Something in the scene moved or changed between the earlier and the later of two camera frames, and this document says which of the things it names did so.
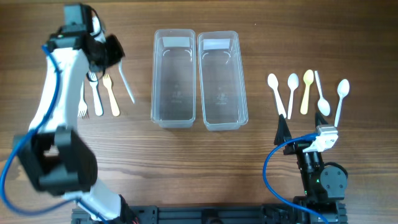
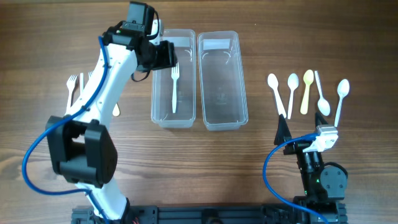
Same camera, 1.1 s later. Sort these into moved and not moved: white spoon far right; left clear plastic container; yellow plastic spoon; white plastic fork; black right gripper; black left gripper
Moved: black left gripper; white plastic fork
Not moved: left clear plastic container; white spoon far right; yellow plastic spoon; black right gripper
